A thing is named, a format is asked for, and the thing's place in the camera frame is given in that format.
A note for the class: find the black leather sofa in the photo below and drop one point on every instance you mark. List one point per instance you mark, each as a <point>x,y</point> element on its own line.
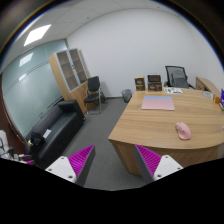
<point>60,126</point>

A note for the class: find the pink computer mouse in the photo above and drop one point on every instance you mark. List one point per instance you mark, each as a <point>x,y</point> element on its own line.
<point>183,130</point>

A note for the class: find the grey bag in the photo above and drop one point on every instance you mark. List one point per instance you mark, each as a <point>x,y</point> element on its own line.
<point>127,95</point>

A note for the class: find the dark brown open box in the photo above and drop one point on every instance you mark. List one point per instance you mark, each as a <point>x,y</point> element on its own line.
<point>154,78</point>

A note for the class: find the small brown cardboard box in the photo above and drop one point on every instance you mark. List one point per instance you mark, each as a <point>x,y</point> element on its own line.
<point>139,83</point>

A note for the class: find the wooden side desk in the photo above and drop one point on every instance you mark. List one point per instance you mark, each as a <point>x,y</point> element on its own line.
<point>205,85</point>

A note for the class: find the white printed paper sheet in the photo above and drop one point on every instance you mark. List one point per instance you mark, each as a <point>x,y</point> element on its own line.
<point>173,90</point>

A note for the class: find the pink and blue mouse pad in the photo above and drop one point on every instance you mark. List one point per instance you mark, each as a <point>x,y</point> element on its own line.
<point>158,103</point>

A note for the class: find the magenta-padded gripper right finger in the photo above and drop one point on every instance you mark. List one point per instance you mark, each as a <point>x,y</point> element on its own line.
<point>166,165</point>

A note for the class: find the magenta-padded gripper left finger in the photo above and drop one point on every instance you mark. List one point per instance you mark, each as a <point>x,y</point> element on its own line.
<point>60,166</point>

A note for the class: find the round white patterned disc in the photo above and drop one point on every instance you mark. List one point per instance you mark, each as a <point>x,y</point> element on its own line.
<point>207,94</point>

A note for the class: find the wooden glass-door shelf cabinet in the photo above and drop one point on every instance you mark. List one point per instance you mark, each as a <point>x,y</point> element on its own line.
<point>61,78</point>

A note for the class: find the black metal-legged visitor chair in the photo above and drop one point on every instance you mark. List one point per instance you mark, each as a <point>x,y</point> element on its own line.
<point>93,84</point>

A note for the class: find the small wooden block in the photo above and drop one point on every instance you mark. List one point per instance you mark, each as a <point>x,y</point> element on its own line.
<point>217,99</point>

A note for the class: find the rectangular ceiling light panel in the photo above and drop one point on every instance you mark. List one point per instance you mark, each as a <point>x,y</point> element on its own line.
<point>36,34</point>

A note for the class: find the black bag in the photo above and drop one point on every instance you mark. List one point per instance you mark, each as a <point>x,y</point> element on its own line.
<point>36,140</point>

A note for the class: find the purple standing sign card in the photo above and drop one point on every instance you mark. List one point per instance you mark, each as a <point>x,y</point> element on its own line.
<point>222,98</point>

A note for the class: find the wide brown printed box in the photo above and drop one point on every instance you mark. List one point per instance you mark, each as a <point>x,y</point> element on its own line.
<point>154,87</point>

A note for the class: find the black mesh office chair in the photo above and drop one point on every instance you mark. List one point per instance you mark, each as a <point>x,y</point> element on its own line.
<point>176,77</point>

